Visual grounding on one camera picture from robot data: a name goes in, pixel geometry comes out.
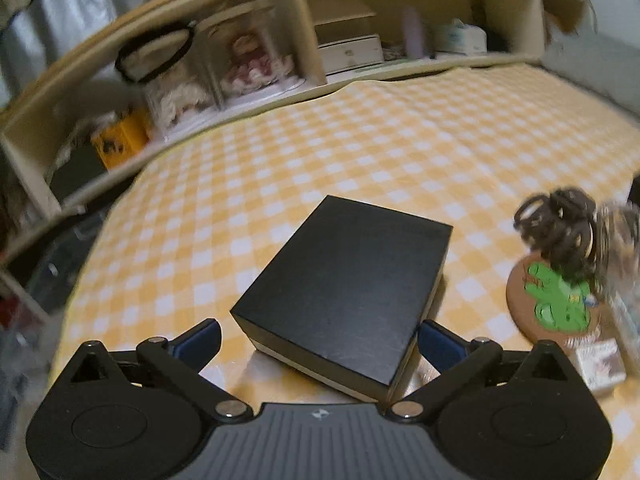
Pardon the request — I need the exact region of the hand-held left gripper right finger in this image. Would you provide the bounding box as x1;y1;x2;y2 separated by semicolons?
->
382;320;597;421

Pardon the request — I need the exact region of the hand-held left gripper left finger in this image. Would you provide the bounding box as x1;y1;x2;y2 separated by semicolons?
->
47;317;256;424

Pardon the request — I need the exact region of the black and white gift box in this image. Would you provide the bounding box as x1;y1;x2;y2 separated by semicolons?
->
230;195;454;403

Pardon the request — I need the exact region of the glass jar with wooden lid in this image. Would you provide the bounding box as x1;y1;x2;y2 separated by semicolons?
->
585;200;640;361

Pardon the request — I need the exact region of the round coaster with green frog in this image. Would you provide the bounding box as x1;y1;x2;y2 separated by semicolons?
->
506;255;618;348

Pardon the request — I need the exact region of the small printed box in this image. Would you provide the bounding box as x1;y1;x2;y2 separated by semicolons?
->
574;338;626;395

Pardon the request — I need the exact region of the brown hair claw clip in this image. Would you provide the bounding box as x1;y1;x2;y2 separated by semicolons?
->
514;186;598;281

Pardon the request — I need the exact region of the yellow checked cloth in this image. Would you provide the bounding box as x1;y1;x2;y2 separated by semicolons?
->
47;62;640;480

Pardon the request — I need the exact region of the yellow box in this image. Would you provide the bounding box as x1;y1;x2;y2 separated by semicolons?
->
90;110;151;171

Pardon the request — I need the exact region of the clear case with cream doll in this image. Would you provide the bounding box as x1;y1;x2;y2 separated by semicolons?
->
142;30;221;136

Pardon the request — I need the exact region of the clear case with red doll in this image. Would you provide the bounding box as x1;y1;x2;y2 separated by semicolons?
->
200;0;308;106

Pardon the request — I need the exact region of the black hair band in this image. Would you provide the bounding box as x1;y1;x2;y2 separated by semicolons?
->
115;20;198;85

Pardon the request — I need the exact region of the white desktop drawer box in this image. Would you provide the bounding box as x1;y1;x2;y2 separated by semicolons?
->
315;10;383;76

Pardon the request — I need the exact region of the pale tissue pack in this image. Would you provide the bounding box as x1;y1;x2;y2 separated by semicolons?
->
434;19;488;56

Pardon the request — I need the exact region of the purple bottle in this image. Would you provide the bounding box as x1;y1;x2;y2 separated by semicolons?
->
402;5;426;58

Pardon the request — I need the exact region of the grey pillow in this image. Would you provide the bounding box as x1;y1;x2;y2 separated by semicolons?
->
542;30;640;123

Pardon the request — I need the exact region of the wooden headboard shelf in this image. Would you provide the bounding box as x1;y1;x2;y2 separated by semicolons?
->
0;0;598;221

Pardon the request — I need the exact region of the grey curtain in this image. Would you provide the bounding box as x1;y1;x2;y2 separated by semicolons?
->
0;0;201;106

